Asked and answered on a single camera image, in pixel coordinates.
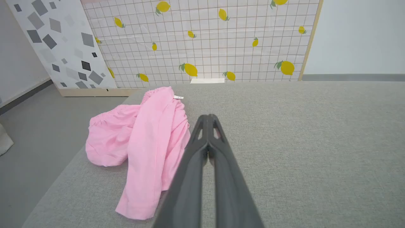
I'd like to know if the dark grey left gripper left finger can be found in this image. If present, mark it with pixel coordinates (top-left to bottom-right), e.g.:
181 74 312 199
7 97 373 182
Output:
153 115 209 228

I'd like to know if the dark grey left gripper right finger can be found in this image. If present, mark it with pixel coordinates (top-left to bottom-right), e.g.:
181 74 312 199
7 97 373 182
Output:
208 114 265 228

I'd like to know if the pink garment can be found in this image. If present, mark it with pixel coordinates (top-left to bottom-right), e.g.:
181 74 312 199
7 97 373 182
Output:
85 86 191 220

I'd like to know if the grey fabric sofa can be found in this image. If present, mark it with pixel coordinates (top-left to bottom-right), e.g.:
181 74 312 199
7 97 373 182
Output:
22 81 405 228

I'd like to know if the lemon print grid panel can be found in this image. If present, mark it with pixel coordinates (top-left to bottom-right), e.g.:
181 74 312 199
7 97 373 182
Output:
81 0 324 89

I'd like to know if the white cushion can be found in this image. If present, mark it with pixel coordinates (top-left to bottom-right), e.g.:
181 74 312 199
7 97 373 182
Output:
0 124 14 156

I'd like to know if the white panel with grey shapes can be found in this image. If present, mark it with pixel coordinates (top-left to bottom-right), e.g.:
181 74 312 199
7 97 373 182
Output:
6 0 118 90

